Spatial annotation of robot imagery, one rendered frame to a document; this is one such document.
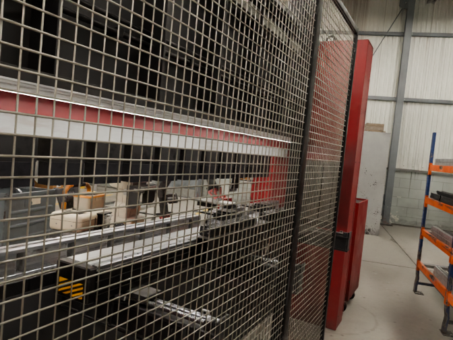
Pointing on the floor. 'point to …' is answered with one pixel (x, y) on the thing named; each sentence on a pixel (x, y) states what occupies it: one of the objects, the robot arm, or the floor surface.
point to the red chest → (356, 249)
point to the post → (301, 168)
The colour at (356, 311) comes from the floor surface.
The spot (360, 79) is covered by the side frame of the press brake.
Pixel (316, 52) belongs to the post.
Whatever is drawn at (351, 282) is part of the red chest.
